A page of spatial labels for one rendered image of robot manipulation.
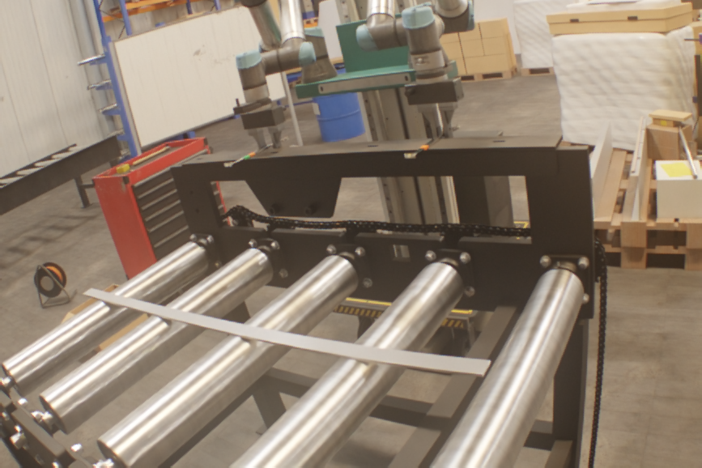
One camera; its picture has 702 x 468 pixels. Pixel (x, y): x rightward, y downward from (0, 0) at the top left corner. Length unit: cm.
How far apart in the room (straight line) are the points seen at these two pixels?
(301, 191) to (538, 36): 812
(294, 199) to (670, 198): 197
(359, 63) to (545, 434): 156
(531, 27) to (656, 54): 534
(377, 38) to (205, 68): 473
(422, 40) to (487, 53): 824
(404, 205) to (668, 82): 257
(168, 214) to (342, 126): 375
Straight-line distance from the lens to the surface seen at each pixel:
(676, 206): 289
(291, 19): 175
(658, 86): 430
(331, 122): 687
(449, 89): 127
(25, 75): 1179
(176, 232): 356
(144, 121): 587
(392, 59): 217
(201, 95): 601
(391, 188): 240
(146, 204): 343
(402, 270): 143
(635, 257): 299
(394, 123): 234
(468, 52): 958
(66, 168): 652
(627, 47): 432
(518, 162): 117
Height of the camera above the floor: 149
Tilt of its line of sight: 19 degrees down
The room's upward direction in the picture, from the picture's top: 13 degrees counter-clockwise
